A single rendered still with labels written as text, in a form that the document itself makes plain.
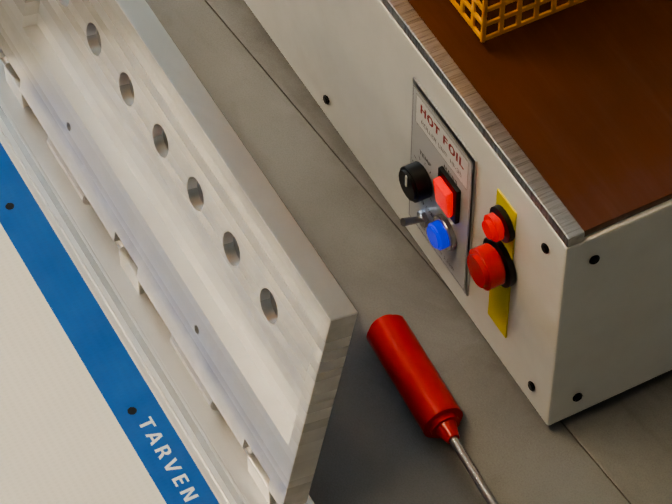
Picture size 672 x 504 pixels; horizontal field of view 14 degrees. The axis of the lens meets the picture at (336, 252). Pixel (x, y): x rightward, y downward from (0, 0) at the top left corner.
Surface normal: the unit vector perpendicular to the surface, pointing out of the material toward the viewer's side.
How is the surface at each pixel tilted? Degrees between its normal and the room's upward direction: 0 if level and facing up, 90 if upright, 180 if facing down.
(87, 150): 79
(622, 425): 0
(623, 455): 0
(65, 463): 0
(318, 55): 90
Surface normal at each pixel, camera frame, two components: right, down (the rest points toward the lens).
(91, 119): 0.18, -0.68
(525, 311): -0.88, 0.37
